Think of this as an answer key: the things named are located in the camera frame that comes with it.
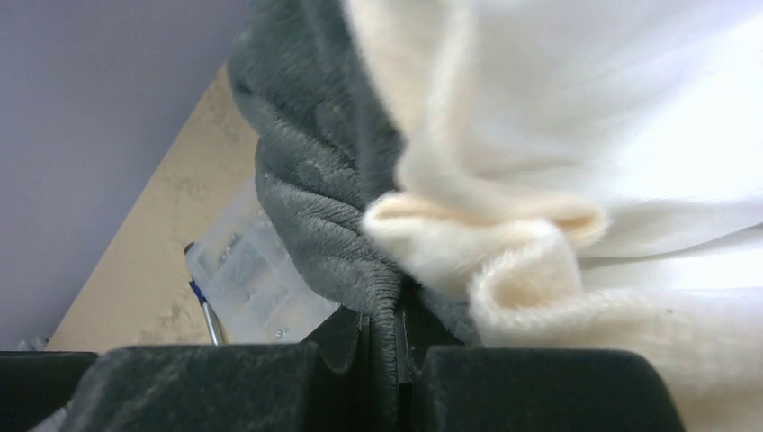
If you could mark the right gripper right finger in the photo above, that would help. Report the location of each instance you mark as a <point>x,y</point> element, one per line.
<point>446,386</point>

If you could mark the black claw hammer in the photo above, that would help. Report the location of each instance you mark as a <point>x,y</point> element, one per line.
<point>212,322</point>

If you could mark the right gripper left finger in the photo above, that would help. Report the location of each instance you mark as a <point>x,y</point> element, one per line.
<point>313,385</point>

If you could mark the grey cream ruffled pillowcase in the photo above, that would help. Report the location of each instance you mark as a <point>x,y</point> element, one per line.
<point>567,174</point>

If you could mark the clear plastic organizer box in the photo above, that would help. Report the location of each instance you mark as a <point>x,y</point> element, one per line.
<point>245,273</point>

